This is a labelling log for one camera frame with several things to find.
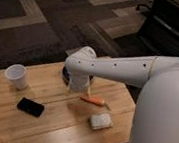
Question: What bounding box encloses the black smartphone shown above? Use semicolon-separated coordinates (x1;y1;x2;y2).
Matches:
17;98;44;117

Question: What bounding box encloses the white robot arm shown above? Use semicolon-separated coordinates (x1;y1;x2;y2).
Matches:
65;46;179;143

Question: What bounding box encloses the orange pepper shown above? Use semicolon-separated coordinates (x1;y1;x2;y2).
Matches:
81;96;109;109

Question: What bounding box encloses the white paper cup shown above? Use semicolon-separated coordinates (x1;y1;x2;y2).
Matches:
5;64;28;90

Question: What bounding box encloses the black office chair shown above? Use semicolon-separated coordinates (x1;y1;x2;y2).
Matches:
137;0;179;56

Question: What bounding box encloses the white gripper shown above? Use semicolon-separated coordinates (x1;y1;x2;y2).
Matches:
67;73;91;98

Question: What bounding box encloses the dark blue bowl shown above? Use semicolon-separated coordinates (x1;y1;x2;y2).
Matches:
62;66;70;86

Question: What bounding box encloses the white sponge block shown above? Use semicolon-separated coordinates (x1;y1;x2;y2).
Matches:
89;113;113;130

